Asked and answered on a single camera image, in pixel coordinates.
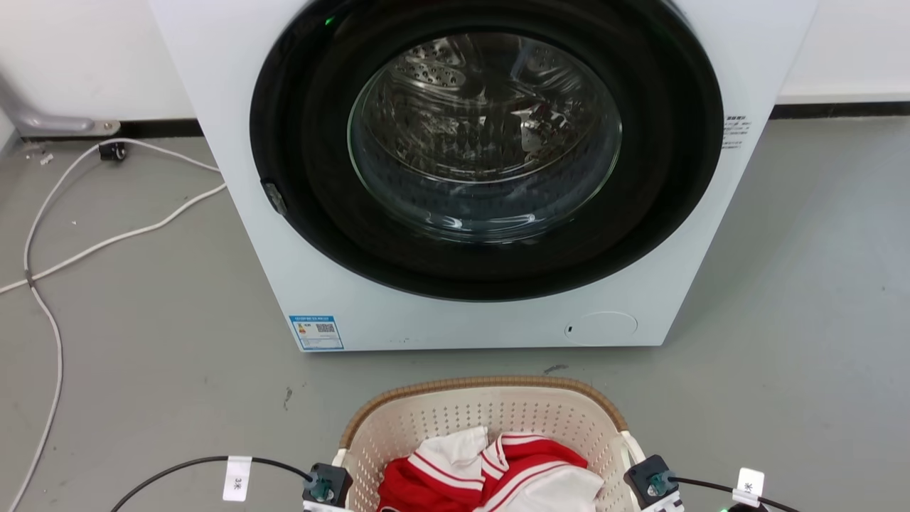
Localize beige perforated laundry basket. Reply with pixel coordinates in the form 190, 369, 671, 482
333, 375, 648, 512

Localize red and white striped garment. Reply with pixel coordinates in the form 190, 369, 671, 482
376, 426, 606, 512

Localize blue energy label sticker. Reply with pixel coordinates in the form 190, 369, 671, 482
289, 314, 345, 352

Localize round filter cover flap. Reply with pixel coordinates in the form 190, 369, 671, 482
565, 311, 639, 346

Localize black round washer door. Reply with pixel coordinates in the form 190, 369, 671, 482
250, 0, 725, 302

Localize white front-load washing machine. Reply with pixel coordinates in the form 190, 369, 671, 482
147, 0, 820, 353

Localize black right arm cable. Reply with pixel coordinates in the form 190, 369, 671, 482
667, 476, 803, 512

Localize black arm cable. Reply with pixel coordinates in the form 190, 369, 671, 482
667, 476, 803, 512
109, 456, 314, 512

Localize white paper cable tag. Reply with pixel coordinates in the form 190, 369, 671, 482
732, 467, 766, 508
222, 456, 253, 503

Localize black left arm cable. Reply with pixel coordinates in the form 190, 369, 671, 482
109, 456, 314, 512

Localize thick white floor cable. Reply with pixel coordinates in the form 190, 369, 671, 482
0, 183, 228, 296

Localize long white floor cable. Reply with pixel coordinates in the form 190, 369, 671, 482
6, 138, 223, 512

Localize grey metal floor bracket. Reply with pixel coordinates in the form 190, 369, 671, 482
0, 70, 122, 137

